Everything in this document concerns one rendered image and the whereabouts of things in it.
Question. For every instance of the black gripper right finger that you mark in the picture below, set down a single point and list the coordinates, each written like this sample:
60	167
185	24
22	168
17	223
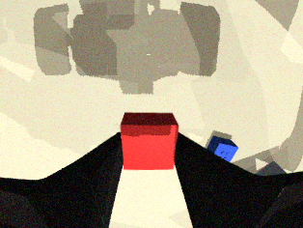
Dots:
220	195

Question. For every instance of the red block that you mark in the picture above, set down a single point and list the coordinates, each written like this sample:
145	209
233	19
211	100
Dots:
149	141

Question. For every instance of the blue block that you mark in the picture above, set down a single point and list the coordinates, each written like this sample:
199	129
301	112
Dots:
223	147

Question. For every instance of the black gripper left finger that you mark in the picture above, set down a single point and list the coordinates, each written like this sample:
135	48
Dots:
79	196

